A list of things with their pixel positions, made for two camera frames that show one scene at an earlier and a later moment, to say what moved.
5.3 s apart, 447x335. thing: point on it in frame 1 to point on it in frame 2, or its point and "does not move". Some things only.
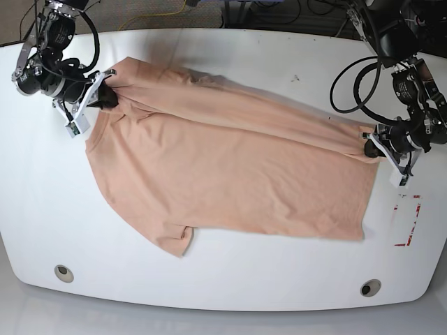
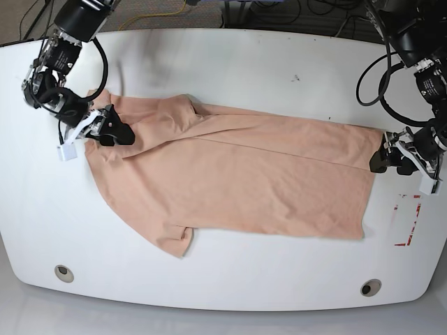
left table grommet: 64,273 does not move
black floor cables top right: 313,17 does not move
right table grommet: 370,287 does not move
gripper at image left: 77,95 to 107,121
